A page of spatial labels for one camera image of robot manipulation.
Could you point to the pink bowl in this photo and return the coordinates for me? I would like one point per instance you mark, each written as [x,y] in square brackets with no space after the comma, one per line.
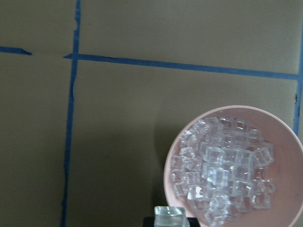
[286,170]

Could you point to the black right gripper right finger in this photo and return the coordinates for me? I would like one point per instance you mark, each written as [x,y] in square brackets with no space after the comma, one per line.
[193,222]

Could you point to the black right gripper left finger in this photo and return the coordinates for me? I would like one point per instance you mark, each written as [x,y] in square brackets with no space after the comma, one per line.
[148,222]

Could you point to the clear ice cube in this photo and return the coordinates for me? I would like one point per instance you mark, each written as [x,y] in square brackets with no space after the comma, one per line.
[170,216]

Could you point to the pile of clear ice cubes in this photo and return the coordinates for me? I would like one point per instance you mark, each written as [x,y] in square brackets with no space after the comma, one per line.
[220,167]

